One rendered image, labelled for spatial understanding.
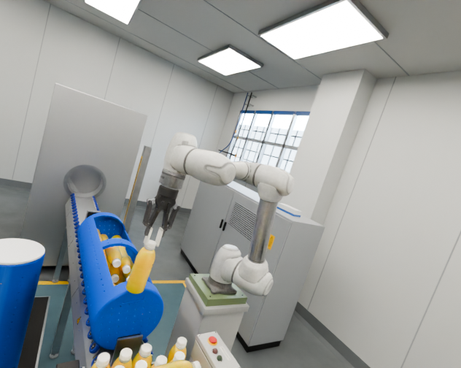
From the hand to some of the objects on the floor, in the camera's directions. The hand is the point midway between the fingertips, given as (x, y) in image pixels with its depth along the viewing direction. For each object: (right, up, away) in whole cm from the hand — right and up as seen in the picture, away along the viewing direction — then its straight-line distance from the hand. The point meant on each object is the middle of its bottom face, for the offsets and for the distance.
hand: (153, 236), depth 97 cm
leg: (-159, -84, +173) cm, 250 cm away
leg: (-105, -111, +95) cm, 180 cm away
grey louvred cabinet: (+12, -129, +260) cm, 291 cm away
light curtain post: (-98, -106, +154) cm, 211 cm away
